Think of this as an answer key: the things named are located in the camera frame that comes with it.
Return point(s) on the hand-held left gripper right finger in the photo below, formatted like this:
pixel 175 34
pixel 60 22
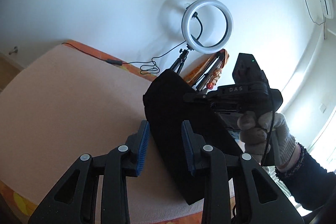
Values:
pixel 187 145

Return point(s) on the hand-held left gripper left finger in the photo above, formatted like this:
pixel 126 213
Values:
pixel 143 145

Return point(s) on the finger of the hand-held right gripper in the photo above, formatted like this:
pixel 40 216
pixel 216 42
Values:
pixel 194 96

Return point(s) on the black pants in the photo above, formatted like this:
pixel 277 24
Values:
pixel 170 108

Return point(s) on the person's right forearm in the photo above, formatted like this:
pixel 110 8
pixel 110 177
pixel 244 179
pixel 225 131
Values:
pixel 309 176

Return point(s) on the person's right hand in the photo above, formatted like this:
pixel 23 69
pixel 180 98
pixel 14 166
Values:
pixel 284 134

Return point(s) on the red flower ornament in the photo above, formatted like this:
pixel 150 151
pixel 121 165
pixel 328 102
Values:
pixel 210 85

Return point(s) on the folded silver tripod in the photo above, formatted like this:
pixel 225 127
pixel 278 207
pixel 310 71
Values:
pixel 207 77

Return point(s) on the folded tripod with orange cloth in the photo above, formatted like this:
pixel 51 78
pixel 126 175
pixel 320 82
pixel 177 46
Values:
pixel 195 71

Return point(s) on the black tabletop tripod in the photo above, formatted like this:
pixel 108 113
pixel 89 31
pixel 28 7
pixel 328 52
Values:
pixel 181 61

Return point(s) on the orange bed sheet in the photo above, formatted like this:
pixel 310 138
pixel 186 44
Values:
pixel 86 49

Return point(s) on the metal door stopper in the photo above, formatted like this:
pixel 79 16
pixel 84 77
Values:
pixel 13 50

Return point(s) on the white light switch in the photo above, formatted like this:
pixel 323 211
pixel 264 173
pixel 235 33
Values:
pixel 323 107

